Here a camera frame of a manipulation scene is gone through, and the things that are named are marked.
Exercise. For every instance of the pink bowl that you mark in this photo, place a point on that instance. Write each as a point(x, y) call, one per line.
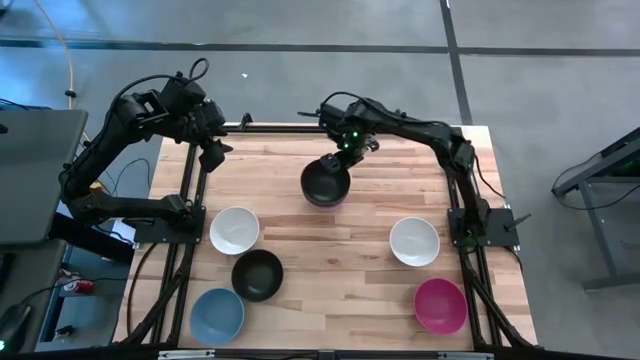
point(440, 306)

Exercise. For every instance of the grey metal stand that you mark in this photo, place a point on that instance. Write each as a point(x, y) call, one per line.
point(600, 165)

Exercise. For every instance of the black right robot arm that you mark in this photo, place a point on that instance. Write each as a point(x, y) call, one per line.
point(425, 132)

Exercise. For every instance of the grey side table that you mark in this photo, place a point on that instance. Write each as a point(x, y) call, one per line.
point(35, 170)

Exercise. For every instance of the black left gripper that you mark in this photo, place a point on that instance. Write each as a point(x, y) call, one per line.
point(211, 151)

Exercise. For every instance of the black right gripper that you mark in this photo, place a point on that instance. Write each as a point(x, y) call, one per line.
point(352, 141)

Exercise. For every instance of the red drink can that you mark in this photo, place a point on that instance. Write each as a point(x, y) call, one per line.
point(82, 287)

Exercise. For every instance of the white bowl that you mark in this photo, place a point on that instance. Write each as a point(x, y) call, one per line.
point(234, 231)
point(414, 242)

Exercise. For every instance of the black computer mouse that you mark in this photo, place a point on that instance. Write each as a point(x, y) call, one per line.
point(14, 322)

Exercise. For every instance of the dark grey desk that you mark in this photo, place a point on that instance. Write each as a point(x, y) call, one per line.
point(30, 270)

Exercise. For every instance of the silver bracket plate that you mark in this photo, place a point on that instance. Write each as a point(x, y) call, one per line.
point(185, 354)
point(465, 355)

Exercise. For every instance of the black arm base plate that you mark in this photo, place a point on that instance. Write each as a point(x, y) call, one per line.
point(165, 232)
point(500, 232)

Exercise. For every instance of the blue bowl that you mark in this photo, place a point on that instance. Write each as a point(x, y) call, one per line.
point(217, 317)

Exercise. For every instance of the black clamp lever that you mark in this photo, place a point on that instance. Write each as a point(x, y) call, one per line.
point(515, 223)

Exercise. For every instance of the black bowl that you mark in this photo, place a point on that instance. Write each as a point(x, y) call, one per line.
point(257, 276)
point(325, 187)

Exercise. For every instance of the black aluminium table frame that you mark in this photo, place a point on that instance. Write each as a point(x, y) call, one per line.
point(280, 129)

